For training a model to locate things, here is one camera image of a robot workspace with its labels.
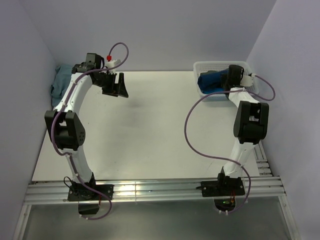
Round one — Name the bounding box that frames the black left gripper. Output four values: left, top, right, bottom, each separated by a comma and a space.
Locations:
94, 72, 129, 98

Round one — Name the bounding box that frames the dark blue t shirt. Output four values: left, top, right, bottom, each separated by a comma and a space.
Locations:
197, 69, 228, 94

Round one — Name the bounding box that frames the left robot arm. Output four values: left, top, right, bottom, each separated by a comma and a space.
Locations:
44, 53, 129, 200

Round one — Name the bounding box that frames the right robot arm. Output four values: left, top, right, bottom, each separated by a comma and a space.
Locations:
216, 64, 269, 196

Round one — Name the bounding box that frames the light blue rolled t shirt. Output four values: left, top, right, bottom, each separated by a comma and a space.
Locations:
205, 91, 229, 97

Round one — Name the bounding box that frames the white plastic basket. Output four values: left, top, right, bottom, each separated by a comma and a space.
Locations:
193, 61, 259, 102

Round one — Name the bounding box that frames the pale teal t shirt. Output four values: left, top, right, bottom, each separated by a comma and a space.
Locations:
50, 64, 73, 108

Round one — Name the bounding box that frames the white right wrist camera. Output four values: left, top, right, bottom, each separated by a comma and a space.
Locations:
240, 73, 255, 88

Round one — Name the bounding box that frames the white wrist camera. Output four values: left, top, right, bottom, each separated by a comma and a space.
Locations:
104, 59, 121, 74
240, 73, 255, 88

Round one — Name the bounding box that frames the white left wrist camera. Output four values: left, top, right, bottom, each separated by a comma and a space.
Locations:
104, 59, 121, 74

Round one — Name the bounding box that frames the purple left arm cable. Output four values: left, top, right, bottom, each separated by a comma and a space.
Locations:
50, 42, 130, 221

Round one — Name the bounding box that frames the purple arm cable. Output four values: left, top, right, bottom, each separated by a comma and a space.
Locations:
50, 42, 130, 221
184, 74, 277, 214

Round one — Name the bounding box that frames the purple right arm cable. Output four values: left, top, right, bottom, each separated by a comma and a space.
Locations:
184, 74, 277, 214

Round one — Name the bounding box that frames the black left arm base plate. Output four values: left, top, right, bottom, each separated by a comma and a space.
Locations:
67, 183, 114, 216

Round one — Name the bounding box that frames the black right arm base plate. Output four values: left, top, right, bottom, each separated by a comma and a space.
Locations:
196, 176, 245, 212

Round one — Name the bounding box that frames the aluminium frame rail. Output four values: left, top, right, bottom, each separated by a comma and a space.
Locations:
12, 99, 301, 240

